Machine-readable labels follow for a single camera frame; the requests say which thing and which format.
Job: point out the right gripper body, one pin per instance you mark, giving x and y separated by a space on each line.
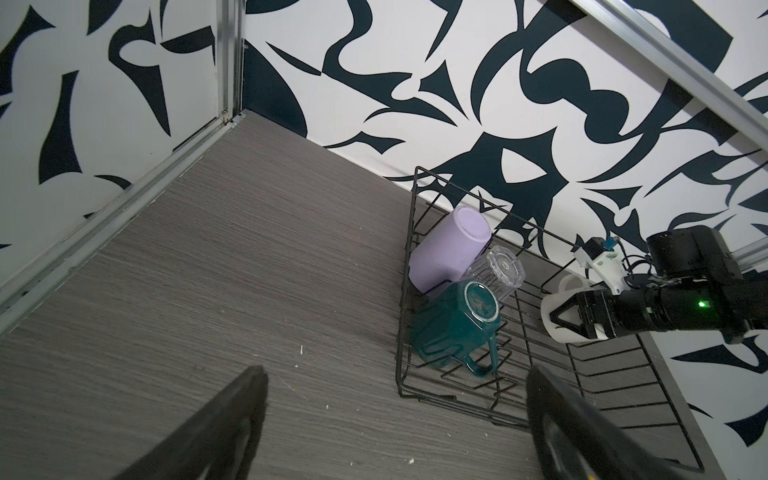
606 316

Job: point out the black wire dish rack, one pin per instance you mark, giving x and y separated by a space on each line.
625 378

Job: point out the clear glass tumbler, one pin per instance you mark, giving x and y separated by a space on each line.
500 270

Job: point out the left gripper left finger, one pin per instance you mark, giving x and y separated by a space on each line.
219 441

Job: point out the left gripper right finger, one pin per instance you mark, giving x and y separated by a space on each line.
573 440

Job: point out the dark green mug white inside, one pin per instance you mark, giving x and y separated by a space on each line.
459 325

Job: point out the lavender plastic cup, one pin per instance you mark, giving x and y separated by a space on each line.
448 249

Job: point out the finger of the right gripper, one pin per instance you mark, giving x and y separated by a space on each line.
564 317

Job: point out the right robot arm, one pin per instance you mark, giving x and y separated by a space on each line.
689 281

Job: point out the white mug red inside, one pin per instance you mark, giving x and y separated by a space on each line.
569 282

